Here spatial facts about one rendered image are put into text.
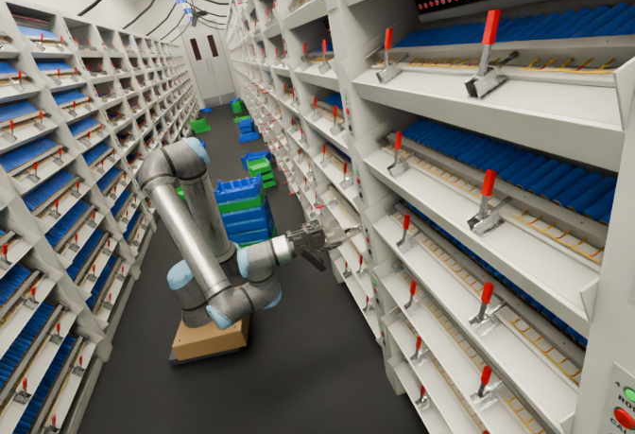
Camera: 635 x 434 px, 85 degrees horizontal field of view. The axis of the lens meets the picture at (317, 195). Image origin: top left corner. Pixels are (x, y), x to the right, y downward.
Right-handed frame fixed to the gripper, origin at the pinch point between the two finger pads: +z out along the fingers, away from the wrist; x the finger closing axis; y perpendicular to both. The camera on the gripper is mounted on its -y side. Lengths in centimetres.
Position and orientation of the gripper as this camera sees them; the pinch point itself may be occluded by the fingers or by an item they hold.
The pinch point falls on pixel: (349, 234)
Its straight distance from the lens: 116.1
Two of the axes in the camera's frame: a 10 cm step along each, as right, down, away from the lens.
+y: -2.1, -8.8, -4.2
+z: 9.5, -2.9, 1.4
